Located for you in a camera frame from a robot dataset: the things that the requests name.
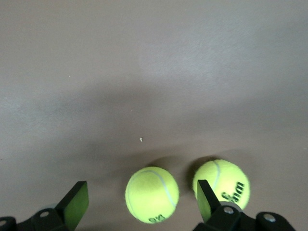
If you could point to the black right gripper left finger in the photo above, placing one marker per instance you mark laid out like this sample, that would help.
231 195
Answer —
72 204

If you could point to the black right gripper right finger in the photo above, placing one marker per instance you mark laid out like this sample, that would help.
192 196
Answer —
207 202

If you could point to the yellow tennis ball large print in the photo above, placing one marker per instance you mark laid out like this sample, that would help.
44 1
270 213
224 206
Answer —
228 180

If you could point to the yellow tennis ball small print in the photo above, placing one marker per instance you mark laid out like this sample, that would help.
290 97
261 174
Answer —
149 192

